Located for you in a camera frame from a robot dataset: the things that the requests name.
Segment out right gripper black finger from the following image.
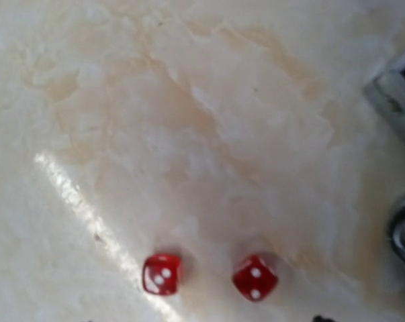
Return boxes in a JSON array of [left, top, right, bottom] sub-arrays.
[[312, 315, 330, 322]]

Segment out red translucent die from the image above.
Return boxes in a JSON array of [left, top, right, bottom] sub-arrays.
[[142, 253, 182, 297], [232, 254, 279, 302]]

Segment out aluminium poker case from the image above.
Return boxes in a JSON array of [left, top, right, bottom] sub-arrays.
[[363, 46, 405, 279]]

